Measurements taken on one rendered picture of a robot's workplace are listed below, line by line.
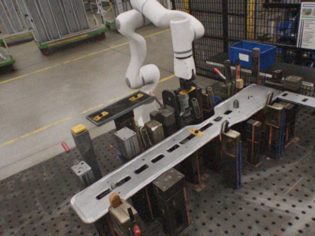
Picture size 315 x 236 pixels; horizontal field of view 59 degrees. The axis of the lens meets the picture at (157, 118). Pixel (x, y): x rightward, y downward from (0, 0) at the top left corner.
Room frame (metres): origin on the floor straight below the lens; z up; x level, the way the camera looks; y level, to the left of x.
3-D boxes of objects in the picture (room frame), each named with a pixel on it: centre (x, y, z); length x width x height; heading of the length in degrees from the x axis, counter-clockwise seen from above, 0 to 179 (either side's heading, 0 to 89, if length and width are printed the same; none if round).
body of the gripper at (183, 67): (1.22, -0.17, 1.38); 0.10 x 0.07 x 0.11; 36
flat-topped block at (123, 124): (1.35, 0.19, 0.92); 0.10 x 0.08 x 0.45; 125
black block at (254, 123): (1.22, -0.51, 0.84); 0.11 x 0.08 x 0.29; 35
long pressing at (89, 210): (1.19, -0.18, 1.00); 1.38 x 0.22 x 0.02; 125
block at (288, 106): (1.36, -0.74, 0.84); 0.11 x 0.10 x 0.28; 35
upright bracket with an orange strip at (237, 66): (1.66, -0.57, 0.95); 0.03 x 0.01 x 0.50; 125
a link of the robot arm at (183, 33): (1.22, -0.17, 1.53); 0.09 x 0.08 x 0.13; 116
